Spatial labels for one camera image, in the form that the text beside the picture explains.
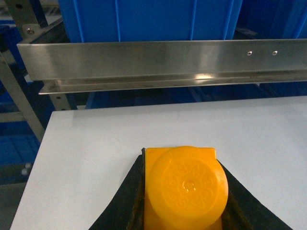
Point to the large blue bin upper right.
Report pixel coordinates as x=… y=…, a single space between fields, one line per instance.
x=273 y=19

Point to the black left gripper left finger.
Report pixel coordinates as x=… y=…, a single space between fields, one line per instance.
x=126 y=209

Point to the stainless steel rack frame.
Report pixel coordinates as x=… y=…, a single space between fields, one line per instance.
x=30 y=21

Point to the large blue bin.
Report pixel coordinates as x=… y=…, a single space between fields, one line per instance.
x=88 y=21
x=273 y=19

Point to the large blue bin upper left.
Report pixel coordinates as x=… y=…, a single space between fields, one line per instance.
x=88 y=21

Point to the yellow toy building block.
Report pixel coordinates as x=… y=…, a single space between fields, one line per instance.
x=186 y=188

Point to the stainless steel shelf rail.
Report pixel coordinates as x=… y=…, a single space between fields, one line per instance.
x=90 y=67

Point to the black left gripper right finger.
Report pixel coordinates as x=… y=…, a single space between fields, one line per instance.
x=243 y=211

